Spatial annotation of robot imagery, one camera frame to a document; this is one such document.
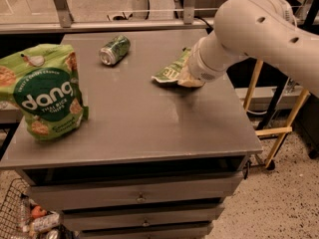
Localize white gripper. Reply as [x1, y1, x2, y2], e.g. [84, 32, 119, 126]
[177, 37, 229, 88]

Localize green Kettle jalapeno chip bag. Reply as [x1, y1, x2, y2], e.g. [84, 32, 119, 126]
[152, 48, 190, 84]

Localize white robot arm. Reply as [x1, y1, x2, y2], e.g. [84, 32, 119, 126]
[177, 0, 319, 97]

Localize green Dang rice chip bag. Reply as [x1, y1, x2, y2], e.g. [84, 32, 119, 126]
[0, 44, 89, 140]

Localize green soda can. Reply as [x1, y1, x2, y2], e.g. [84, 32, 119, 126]
[99, 35, 131, 66]

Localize grey drawer cabinet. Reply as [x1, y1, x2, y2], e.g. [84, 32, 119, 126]
[0, 28, 264, 239]

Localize bottom grey drawer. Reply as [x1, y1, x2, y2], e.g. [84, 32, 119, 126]
[80, 222, 212, 239]

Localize grey drawer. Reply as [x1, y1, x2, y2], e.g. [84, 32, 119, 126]
[64, 203, 224, 231]
[80, 222, 212, 239]
[30, 172, 242, 210]

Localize middle grey drawer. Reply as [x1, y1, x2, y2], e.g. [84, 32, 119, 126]
[64, 203, 224, 231]

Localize top grey drawer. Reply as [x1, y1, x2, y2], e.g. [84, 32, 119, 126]
[30, 172, 242, 210]

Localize white packet in basket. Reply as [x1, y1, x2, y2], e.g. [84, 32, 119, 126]
[31, 213, 61, 233]

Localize orange fruit in basket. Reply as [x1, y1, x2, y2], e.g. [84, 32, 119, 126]
[31, 205, 47, 219]

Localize silver can in basket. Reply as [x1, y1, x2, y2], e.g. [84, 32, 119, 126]
[46, 229, 61, 239]

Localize yellow wooden frame stand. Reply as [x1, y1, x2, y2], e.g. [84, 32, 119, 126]
[243, 60, 309, 169]

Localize metal railing frame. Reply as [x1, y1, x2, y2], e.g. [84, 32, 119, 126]
[0, 0, 319, 35]

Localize black wire basket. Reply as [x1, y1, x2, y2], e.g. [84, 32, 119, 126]
[0, 178, 73, 239]

